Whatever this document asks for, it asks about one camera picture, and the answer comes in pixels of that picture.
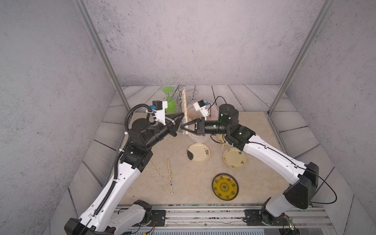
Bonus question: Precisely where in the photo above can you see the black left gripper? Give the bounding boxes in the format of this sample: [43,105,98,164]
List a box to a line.
[142,112,183,151]

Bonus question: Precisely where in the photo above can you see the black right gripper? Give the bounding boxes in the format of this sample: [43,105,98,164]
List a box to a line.
[183,117,233,137]

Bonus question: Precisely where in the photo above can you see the chopsticks pair four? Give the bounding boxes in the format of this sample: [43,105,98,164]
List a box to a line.
[182,89,188,120]

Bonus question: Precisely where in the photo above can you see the chopsticks pair one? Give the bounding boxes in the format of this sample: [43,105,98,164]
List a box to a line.
[151,159,169,185]

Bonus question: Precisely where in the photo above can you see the chopsticks pair two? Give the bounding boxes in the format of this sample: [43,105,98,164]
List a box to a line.
[167,159,174,194]

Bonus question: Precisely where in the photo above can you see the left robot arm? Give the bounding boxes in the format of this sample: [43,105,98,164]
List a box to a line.
[64,101,185,235]

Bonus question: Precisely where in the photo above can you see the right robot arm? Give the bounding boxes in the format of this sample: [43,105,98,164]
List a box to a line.
[181,100,323,225]

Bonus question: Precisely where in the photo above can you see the white trash bin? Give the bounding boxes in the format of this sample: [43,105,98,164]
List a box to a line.
[181,100,220,136]

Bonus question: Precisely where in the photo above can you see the green plastic goblet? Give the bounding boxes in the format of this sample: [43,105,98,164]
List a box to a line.
[162,87,176,113]

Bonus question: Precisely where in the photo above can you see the large cream oval plate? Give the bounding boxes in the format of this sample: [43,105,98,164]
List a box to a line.
[222,147,247,169]

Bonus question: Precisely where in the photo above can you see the yellow patterned round plate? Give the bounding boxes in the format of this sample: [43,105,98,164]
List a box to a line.
[211,173,240,201]

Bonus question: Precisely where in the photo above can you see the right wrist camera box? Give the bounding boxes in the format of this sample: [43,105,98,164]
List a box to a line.
[193,100,209,120]

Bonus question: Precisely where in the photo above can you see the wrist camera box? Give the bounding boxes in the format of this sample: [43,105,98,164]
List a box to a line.
[193,100,209,120]
[151,100,167,125]

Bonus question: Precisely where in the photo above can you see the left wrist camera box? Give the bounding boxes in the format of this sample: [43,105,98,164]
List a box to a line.
[151,100,167,125]

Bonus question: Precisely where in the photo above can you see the chrome wire cup rack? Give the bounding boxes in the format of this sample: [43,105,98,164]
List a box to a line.
[174,85,199,117]

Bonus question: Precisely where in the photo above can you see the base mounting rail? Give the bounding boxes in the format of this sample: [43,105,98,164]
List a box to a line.
[114,202,330,235]

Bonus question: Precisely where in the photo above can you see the metal corner post left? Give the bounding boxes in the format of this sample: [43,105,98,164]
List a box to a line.
[73,0,130,114]

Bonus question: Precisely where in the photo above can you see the metal corner post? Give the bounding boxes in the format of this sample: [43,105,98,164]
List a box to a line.
[267,0,334,117]
[73,0,130,114]

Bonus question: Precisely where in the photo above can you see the metal corner post right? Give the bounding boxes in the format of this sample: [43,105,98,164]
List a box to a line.
[267,0,334,117]

